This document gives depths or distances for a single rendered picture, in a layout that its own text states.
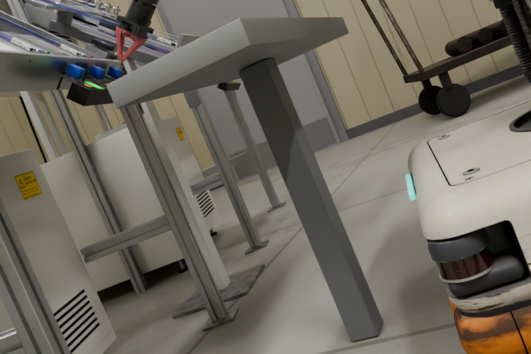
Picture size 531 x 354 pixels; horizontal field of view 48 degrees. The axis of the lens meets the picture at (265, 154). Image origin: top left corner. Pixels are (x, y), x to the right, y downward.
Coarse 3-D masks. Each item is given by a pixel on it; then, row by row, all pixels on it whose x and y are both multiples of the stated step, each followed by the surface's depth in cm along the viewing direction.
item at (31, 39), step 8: (8, 32) 134; (0, 40) 121; (24, 40) 134; (32, 40) 139; (40, 40) 144; (16, 48) 120; (24, 48) 123; (40, 48) 133; (48, 48) 136; (56, 48) 143; (80, 56) 144
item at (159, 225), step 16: (144, 112) 160; (144, 224) 159; (160, 224) 160; (112, 240) 161; (128, 240) 160; (96, 256) 162; (208, 320) 165; (224, 320) 159; (0, 336) 87; (16, 336) 85; (0, 352) 87; (16, 352) 86
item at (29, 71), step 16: (0, 64) 100; (16, 64) 104; (32, 64) 110; (48, 64) 116; (64, 64) 122; (80, 64) 129; (96, 64) 138; (112, 64) 147; (0, 80) 102; (16, 80) 107; (32, 80) 112; (48, 80) 118; (64, 80) 125; (80, 80) 133
